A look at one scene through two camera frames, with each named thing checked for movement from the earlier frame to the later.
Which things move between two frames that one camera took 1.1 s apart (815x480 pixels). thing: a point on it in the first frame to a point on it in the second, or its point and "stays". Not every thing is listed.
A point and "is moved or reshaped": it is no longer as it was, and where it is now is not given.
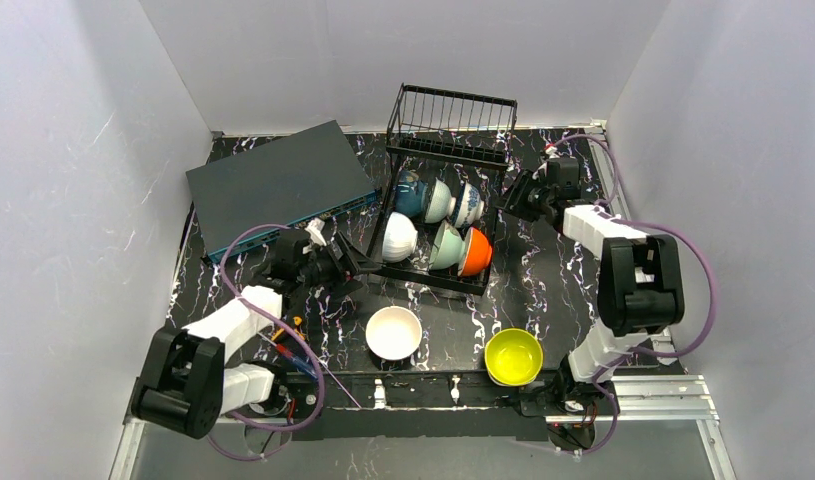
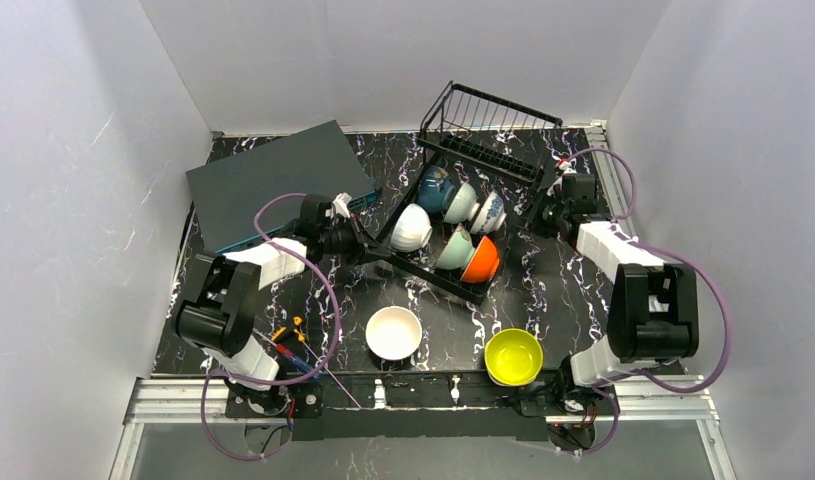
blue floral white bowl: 470,206 to 491,217
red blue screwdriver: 292,357 stays
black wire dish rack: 448,155 is moved or reshaped
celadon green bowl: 449,249 is moved or reshaped
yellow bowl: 513,357 stays
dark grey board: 288,182 stays
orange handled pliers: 298,321 stays
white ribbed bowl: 399,239 is moved or reshaped
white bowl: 393,333 stays
